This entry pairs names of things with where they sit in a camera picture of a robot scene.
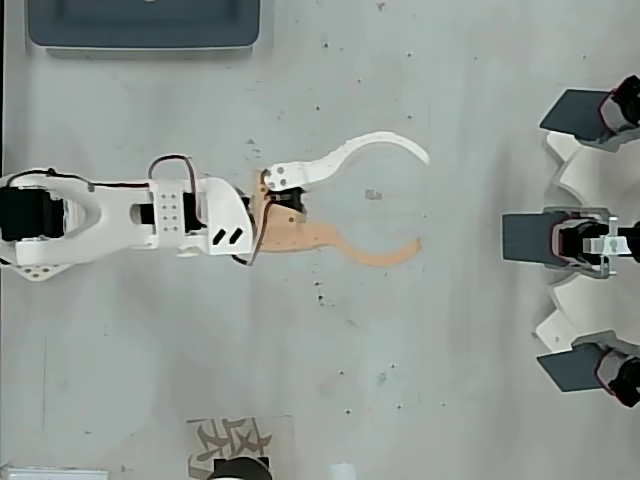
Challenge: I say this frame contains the tan gripper black servo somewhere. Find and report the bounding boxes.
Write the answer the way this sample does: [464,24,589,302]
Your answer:
[249,130,431,269]

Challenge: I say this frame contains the black paper cup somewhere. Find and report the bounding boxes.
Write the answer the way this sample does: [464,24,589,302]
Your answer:
[209,457,275,480]

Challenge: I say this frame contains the printed paper mat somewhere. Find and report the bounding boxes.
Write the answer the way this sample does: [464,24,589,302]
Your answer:
[185,414,296,480]

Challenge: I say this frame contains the grey paddle dispenser unit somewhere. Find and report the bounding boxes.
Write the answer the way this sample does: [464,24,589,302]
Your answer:
[538,74,640,151]
[501,206,640,277]
[534,329,640,410]

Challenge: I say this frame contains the white dispenser carousel base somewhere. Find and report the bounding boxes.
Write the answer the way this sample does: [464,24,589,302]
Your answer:
[531,129,640,361]

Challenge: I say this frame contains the grey plastic tray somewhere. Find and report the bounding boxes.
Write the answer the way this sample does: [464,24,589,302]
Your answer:
[25,0,262,51]

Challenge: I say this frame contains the white flat board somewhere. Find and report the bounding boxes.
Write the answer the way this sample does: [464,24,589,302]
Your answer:
[0,466,110,480]

